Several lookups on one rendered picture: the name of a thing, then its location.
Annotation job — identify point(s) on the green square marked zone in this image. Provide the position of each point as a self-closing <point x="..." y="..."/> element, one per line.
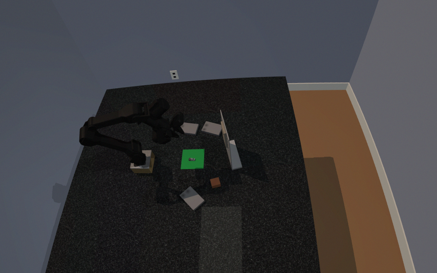
<point x="197" y="154"/>

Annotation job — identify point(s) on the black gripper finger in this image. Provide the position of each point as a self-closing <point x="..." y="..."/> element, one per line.
<point x="174" y="135"/>
<point x="178" y="129"/>

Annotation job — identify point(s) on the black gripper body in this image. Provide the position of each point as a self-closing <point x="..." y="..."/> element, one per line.
<point x="177" y="121"/>

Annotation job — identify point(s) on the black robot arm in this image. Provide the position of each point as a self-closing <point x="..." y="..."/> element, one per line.
<point x="130" y="113"/>

